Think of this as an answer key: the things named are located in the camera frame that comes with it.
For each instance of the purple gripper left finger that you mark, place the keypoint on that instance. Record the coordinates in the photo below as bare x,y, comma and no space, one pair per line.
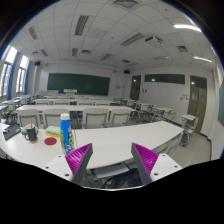
78,161

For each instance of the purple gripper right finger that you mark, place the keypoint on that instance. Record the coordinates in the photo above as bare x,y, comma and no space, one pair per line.
145,160

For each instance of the blue water bottle white cap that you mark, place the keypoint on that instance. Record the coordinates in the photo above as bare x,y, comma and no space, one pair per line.
66,135

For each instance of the red round coaster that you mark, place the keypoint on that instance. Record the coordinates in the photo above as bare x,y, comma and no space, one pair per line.
50,141

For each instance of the yellow green sponge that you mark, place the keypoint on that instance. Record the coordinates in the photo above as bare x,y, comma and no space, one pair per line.
53,131

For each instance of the white chair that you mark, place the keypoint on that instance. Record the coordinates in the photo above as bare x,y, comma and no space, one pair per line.
94,118
30,116
118,117
52,117

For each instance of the dark mug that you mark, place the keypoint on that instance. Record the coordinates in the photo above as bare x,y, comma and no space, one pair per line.
31,133

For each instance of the small desk near door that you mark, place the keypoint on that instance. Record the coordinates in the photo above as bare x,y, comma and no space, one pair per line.
189,123

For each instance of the long white desk row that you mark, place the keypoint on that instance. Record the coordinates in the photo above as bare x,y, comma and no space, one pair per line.
72,108

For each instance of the black laptop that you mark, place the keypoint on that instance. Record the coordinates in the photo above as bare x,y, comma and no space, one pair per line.
11,131

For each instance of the green chalkboard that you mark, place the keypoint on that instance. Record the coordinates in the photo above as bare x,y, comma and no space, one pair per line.
84,84

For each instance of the brown double door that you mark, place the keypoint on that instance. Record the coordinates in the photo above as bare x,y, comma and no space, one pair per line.
198,99

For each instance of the dark rear door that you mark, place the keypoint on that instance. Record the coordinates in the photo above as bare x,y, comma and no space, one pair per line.
135,87

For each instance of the ceiling projector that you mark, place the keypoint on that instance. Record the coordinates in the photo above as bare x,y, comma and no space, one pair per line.
153,41

